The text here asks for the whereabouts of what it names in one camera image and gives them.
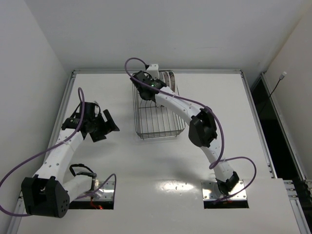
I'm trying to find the green red rimmed plate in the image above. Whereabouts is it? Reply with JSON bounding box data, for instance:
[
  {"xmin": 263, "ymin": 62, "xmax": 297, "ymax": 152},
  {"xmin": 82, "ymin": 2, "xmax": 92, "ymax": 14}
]
[
  {"xmin": 169, "ymin": 71, "xmax": 176, "ymax": 92},
  {"xmin": 161, "ymin": 71, "xmax": 171, "ymax": 87}
]

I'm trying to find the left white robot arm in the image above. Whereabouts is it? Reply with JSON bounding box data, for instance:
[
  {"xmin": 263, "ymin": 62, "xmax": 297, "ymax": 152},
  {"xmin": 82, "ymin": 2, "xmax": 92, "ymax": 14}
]
[{"xmin": 21, "ymin": 108, "xmax": 119, "ymax": 218}]

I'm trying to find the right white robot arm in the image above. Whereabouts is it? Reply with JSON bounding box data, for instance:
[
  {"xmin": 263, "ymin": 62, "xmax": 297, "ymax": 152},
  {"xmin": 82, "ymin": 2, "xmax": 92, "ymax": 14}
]
[{"xmin": 135, "ymin": 81, "xmax": 239, "ymax": 195}]

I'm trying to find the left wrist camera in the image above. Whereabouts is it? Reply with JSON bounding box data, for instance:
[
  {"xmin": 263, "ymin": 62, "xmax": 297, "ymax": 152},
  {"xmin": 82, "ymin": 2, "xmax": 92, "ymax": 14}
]
[{"xmin": 61, "ymin": 102, "xmax": 100, "ymax": 131}]

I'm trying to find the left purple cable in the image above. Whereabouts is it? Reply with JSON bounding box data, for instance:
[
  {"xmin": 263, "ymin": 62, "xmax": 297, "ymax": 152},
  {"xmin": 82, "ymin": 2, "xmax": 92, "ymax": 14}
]
[{"xmin": 0, "ymin": 87, "xmax": 117, "ymax": 217}]

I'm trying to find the purple cable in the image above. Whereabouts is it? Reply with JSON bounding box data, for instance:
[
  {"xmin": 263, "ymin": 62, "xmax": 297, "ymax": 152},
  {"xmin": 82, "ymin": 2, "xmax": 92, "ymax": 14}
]
[
  {"xmin": 0, "ymin": 87, "xmax": 117, "ymax": 217},
  {"xmin": 124, "ymin": 58, "xmax": 257, "ymax": 204}
]

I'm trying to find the metal wire dish rack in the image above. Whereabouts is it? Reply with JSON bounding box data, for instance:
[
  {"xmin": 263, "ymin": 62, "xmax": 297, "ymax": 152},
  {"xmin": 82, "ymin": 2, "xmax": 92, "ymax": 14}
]
[{"xmin": 132, "ymin": 85, "xmax": 186, "ymax": 139}]

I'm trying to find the aluminium table frame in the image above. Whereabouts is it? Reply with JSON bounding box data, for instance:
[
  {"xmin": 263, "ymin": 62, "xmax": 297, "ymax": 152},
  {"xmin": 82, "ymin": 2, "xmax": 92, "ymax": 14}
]
[{"xmin": 9, "ymin": 72, "xmax": 305, "ymax": 234}]

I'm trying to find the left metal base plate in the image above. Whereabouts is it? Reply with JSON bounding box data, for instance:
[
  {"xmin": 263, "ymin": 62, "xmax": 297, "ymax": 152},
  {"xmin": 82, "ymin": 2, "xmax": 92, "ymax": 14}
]
[{"xmin": 75, "ymin": 180, "xmax": 115, "ymax": 201}]

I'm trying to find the metal base plate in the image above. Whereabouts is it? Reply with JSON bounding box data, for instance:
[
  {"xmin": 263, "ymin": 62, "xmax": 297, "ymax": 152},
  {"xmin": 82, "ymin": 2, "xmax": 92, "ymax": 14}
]
[
  {"xmin": 75, "ymin": 180, "xmax": 115, "ymax": 201},
  {"xmin": 201, "ymin": 180, "xmax": 247, "ymax": 201}
]

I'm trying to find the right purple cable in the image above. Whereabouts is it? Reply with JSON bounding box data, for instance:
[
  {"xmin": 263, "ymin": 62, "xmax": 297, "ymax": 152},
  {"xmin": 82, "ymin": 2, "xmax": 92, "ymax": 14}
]
[{"xmin": 124, "ymin": 58, "xmax": 257, "ymax": 204}]

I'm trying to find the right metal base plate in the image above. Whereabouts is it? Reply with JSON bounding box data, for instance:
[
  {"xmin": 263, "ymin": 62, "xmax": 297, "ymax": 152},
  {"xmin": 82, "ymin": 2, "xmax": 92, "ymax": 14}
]
[{"xmin": 201, "ymin": 180, "xmax": 247, "ymax": 201}]

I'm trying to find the black cable with white plug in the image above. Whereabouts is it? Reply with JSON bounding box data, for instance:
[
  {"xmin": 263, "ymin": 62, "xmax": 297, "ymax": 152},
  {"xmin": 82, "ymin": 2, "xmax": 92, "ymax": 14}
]
[{"xmin": 269, "ymin": 71, "xmax": 287, "ymax": 97}]

